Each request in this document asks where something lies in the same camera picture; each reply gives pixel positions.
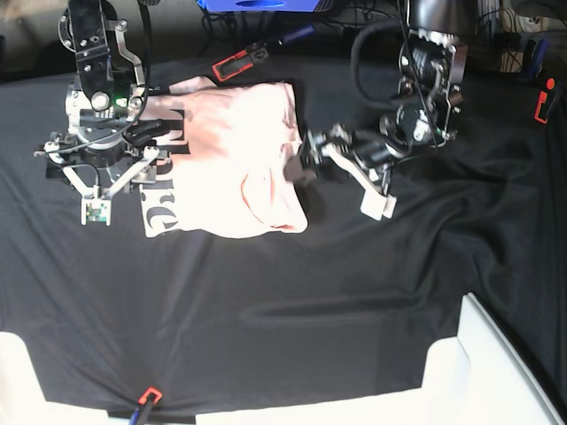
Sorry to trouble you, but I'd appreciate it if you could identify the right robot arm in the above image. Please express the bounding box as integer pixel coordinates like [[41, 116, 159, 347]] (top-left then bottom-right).
[[34, 1, 170, 225]]

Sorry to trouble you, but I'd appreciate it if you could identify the red clamp at right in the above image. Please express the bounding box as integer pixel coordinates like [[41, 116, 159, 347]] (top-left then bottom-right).
[[533, 77, 559, 124]]

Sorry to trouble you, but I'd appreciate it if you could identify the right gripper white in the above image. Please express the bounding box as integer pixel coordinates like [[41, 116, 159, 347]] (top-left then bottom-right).
[[34, 120, 170, 226]]

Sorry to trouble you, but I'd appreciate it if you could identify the red black clamp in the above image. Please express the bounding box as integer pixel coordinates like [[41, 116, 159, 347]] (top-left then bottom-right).
[[212, 24, 315, 82]]

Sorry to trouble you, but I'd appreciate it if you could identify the pink T-shirt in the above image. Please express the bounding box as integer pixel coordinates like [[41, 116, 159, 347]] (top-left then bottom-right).
[[140, 76, 307, 239]]

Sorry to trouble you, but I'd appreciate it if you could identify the black table cloth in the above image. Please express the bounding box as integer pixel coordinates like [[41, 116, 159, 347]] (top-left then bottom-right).
[[1, 73, 566, 418]]

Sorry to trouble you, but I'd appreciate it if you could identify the blue plastic box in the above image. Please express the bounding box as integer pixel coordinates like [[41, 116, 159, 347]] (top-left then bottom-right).
[[197, 0, 335, 13]]

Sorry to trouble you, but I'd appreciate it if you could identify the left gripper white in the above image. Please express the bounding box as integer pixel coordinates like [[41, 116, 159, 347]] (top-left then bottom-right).
[[283, 124, 397, 220]]

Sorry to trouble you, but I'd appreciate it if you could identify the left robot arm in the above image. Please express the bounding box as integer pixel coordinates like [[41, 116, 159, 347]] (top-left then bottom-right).
[[284, 1, 478, 220]]

